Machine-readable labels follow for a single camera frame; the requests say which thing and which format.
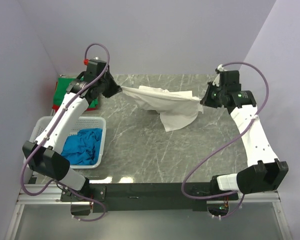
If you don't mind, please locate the white t shirt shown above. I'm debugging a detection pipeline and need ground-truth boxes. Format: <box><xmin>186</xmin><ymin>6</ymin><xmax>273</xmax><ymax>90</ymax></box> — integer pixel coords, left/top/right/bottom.
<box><xmin>121</xmin><ymin>85</ymin><xmax>204</xmax><ymax>132</ymax></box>

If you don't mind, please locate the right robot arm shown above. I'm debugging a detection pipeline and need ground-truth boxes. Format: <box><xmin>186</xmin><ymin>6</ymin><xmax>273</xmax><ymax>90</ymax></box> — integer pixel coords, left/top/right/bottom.
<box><xmin>200</xmin><ymin>70</ymin><xmax>289</xmax><ymax>195</ymax></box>

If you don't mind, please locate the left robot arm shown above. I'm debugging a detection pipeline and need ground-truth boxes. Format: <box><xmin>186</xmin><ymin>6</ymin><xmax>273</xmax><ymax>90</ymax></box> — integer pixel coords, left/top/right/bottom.
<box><xmin>22</xmin><ymin>59</ymin><xmax>122</xmax><ymax>198</ymax></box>

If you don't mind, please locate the green folded t shirt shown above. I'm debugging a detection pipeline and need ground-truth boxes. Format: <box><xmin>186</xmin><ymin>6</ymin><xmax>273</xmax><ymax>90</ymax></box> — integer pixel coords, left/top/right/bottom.
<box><xmin>53</xmin><ymin>77</ymin><xmax>100</xmax><ymax>110</ymax></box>

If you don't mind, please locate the white plastic basket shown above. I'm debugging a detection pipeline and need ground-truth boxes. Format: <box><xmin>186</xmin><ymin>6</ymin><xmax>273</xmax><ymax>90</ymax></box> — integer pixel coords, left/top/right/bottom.
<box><xmin>23</xmin><ymin>115</ymin><xmax>107</xmax><ymax>170</ymax></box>

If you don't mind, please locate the red folded t shirt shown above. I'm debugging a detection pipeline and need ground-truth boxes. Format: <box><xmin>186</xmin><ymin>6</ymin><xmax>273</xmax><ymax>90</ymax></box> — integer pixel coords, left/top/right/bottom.
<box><xmin>52</xmin><ymin>78</ymin><xmax>98</xmax><ymax>112</ymax></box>

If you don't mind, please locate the blue t shirt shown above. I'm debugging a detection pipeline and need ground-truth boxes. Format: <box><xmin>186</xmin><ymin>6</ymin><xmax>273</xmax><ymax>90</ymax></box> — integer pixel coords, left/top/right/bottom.
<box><xmin>61</xmin><ymin>128</ymin><xmax>103</xmax><ymax>166</ymax></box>

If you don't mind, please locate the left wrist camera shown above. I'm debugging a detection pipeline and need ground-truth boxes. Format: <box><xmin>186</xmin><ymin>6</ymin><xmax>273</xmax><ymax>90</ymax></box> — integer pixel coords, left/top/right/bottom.
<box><xmin>83</xmin><ymin>57</ymin><xmax>100</xmax><ymax>66</ymax></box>

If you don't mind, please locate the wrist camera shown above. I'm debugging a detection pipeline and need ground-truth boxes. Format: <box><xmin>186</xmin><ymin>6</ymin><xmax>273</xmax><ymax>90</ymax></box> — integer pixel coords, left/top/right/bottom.
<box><xmin>83</xmin><ymin>57</ymin><xmax>100</xmax><ymax>66</ymax></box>
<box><xmin>213</xmin><ymin>64</ymin><xmax>226</xmax><ymax>86</ymax></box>

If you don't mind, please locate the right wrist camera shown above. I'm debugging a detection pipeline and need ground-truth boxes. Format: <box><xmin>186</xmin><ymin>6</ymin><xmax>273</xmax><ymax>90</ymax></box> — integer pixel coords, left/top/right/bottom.
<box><xmin>213</xmin><ymin>64</ymin><xmax>226</xmax><ymax>86</ymax></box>

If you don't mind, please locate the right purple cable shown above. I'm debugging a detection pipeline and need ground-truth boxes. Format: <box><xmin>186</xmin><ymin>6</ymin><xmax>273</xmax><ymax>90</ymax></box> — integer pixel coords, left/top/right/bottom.
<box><xmin>181</xmin><ymin>62</ymin><xmax>270</xmax><ymax>220</ymax></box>

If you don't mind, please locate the purple cable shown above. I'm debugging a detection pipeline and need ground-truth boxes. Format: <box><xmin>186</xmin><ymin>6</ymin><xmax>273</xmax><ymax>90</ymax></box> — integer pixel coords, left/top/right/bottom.
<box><xmin>19</xmin><ymin>43</ymin><xmax>111</xmax><ymax>223</ymax></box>
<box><xmin>181</xmin><ymin>62</ymin><xmax>270</xmax><ymax>220</ymax></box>

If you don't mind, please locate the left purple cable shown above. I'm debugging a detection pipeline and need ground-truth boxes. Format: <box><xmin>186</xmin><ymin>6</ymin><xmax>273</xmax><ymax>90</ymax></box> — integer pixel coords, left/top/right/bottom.
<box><xmin>19</xmin><ymin>43</ymin><xmax>111</xmax><ymax>223</ymax></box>

